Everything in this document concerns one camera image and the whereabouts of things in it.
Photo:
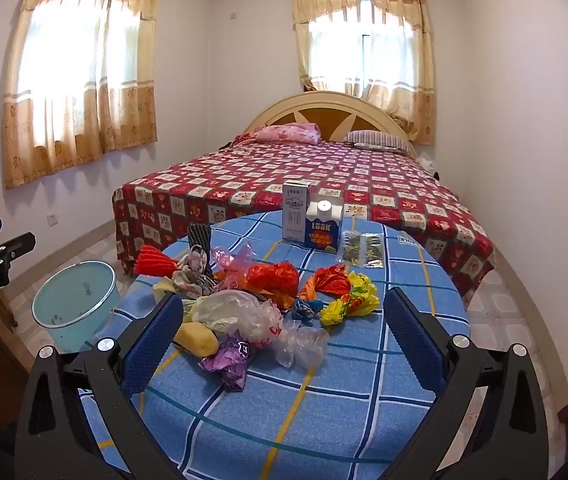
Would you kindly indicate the purple foil wrapper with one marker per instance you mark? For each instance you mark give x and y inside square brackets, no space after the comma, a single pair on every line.
[229,360]

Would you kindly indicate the clear plastic wrap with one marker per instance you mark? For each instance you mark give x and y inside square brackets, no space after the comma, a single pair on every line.
[299,345]

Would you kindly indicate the pale yellow plastic bag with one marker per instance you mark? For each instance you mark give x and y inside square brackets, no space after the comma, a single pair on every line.
[165,289]

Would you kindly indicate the light teal waste bin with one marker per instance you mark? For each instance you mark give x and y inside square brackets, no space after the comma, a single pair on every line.
[71,295]

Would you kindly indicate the yellow colourful plastic wrapper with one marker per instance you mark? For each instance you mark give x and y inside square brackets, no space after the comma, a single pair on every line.
[356,300]

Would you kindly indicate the beige floral window curtain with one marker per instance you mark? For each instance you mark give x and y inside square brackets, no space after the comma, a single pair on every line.
[363,60]
[79,85]

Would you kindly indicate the pink floral pillow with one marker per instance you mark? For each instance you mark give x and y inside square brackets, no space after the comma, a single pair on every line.
[289,132]

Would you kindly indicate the white wall socket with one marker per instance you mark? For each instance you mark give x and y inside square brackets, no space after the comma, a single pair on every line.
[53,218]

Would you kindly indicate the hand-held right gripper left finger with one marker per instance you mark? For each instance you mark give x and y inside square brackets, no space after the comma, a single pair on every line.
[156,340]

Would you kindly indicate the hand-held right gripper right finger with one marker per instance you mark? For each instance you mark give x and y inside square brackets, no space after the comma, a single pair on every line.
[411,340]

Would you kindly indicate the orange red foil wrapper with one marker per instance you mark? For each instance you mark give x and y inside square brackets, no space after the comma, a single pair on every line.
[329,280]

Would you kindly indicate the cream wooden bed headboard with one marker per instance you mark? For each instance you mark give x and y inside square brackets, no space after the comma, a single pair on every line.
[284,110]

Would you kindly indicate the clear packet of dark pieces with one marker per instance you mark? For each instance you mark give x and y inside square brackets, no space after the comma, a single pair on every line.
[361,250]

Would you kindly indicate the white milk carton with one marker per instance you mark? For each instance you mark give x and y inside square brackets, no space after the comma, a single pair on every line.
[295,212]

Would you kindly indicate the yellow sponge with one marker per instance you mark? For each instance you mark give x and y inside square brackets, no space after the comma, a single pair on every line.
[196,340]

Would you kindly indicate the striped pillow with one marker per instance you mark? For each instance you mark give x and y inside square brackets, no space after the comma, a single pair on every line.
[378,141]

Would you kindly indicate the blue plaid tablecloth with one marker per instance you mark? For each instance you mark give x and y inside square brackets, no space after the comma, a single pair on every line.
[314,410]

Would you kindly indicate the red checkered bedspread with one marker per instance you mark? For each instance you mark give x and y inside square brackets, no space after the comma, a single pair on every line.
[264,180]

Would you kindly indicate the pink transparent plastic bag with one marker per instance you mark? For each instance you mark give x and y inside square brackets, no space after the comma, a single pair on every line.
[236,260]

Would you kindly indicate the red honeycomb paper wrapper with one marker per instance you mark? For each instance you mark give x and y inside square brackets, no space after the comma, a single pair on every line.
[151,262]

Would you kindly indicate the blue foil wrapper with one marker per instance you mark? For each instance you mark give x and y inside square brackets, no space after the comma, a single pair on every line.
[304,309]

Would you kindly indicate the white plastic bag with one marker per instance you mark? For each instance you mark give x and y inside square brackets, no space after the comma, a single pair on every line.
[234,312]

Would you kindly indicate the red crinkled plastic wrapper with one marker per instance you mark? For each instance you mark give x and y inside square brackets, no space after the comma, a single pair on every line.
[271,277]

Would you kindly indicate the blue carton with white cap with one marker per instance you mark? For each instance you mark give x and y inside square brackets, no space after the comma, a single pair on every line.
[321,230]

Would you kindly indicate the grey pink patterned wrapper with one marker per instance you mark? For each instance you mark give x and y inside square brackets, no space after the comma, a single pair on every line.
[194,272]

